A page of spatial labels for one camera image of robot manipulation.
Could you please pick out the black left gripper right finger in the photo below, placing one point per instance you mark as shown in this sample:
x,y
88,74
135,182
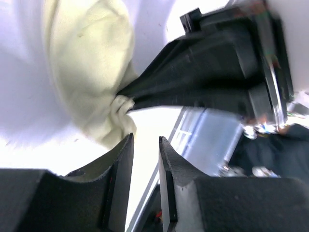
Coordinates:
x,y
192,201

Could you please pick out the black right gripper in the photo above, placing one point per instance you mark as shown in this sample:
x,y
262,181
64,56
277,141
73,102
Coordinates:
x,y
225,71

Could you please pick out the cream yellow sock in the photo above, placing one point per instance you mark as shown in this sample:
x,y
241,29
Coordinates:
x,y
90,47

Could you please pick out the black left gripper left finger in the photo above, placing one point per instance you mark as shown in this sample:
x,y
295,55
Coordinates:
x,y
93,198

